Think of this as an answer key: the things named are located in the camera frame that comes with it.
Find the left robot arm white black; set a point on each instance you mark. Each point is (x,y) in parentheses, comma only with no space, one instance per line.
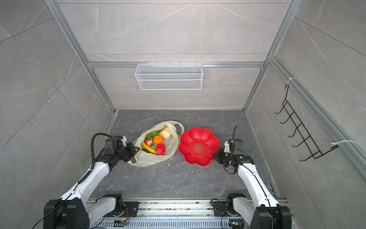
(71,210)

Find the yellow plastic bag fruit print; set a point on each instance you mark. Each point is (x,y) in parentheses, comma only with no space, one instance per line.
(144,158)

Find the red fake strawberry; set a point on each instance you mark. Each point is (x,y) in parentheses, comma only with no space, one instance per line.
(160,149)

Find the red pink fake apple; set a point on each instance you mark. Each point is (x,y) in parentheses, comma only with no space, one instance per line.
(148,142)

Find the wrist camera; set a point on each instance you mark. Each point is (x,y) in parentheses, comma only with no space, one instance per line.
(115,143)
(234,146)

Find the red flower shaped plate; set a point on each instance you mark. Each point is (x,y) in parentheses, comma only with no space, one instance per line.
(198,146)

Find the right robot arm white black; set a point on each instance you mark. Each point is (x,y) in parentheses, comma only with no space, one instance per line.
(265,212)

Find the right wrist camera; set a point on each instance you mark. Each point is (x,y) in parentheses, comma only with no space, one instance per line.
(234,146)

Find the black wire hook rack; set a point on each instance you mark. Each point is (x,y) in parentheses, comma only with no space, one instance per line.
(301,130)

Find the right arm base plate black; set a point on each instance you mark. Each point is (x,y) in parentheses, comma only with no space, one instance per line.
(219,207)

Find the orange fake fruit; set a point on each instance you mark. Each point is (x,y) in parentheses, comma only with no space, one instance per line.
(158,140)

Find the white wire mesh basket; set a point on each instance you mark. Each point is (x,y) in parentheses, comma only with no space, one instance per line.
(169,76)

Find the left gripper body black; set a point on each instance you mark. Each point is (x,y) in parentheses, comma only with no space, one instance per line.
(127,153)

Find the green fake grapes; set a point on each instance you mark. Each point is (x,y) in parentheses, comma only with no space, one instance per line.
(153,134)

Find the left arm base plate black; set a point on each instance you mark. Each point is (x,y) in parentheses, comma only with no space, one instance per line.
(127,209)

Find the aluminium mounting rail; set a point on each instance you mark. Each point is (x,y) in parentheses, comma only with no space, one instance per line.
(172,214)

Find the yellow fake banana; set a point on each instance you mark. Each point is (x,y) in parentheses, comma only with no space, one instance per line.
(147,148)

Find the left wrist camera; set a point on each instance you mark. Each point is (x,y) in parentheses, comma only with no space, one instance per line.
(115,143)

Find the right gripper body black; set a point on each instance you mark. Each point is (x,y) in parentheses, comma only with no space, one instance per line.
(224,157)

